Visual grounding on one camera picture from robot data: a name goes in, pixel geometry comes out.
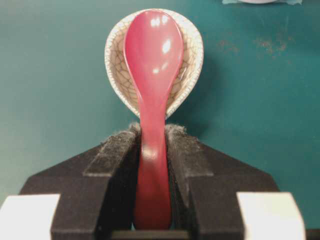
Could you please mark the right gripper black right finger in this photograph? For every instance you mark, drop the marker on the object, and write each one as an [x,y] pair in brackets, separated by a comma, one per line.
[217,197]

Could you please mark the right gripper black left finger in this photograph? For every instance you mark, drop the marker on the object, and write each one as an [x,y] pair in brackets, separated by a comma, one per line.
[86,197]

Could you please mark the crackle-glazed spoon rest dish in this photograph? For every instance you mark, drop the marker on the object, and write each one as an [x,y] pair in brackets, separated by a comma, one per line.
[189,72]

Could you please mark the pink ceramic soup spoon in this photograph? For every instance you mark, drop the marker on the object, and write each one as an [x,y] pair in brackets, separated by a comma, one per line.
[153,52]

